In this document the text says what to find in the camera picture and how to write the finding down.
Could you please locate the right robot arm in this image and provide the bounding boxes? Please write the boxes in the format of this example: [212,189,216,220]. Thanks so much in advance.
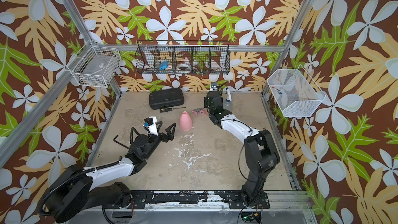
[204,90,280,207]

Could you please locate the black wire wall basket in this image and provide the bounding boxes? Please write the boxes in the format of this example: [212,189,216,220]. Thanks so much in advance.
[135,40,231,75]

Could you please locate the white tape roll in basket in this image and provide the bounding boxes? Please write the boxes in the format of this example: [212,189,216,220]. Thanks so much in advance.
[176,63,191,71]

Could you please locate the black hex key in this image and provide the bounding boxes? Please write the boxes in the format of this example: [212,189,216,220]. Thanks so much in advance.
[113,135,130,149]

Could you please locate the black yellow screwdriver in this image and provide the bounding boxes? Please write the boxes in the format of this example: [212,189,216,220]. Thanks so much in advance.
[160,107,185,113]

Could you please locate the white wire basket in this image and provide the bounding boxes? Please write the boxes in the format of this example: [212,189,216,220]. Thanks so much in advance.
[68,46,121,88]
[267,66,326,118]

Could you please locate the white wire basket left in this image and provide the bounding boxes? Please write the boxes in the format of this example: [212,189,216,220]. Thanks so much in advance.
[68,46,121,88]

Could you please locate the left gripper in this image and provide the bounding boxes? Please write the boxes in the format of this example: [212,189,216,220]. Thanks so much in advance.
[144,120,174,159]

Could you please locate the pink grey spray nozzle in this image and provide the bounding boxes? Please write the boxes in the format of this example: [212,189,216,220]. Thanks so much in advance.
[191,108,209,117]

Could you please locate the clear blue spray bottle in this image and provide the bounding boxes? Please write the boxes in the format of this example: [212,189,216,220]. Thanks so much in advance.
[223,100,233,113]

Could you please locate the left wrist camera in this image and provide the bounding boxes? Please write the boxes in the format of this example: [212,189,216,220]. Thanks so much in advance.
[143,116,158,136]

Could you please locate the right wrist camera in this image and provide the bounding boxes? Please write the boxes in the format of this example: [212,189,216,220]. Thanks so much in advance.
[209,82,219,91]

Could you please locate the blue round item in basket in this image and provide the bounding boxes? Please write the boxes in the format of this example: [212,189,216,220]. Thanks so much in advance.
[159,61,169,70]

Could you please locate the pink spray bottle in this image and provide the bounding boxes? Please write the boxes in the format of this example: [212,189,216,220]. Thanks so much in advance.
[179,111,193,132]

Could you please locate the black plastic case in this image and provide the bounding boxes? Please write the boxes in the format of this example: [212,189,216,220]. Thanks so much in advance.
[149,88,184,110]

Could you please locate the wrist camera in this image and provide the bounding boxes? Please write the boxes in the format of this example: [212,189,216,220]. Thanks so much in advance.
[143,116,158,136]
[209,82,219,91]

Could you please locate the white wire basket right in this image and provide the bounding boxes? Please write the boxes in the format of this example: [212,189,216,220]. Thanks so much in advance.
[267,66,326,118]

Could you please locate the blue white spray nozzle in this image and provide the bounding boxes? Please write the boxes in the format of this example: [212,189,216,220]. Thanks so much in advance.
[225,87,232,102]

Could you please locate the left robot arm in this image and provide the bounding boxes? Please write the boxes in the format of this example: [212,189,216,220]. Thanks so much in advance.
[37,117,176,224]

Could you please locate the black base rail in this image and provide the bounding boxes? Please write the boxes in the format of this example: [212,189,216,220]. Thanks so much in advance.
[131,190,270,209]

